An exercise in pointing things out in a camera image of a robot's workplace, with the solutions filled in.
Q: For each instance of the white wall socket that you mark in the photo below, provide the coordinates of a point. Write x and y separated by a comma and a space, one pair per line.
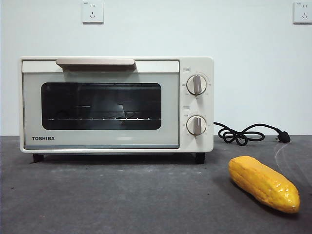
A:
92, 12
303, 13

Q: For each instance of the cream oven knob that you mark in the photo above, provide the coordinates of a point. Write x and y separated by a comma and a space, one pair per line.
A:
196, 84
196, 125

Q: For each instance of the yellow corn cob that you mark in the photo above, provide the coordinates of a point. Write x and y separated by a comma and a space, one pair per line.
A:
263, 182

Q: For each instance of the cream Toshiba toaster oven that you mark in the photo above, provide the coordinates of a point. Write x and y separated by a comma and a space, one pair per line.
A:
197, 65

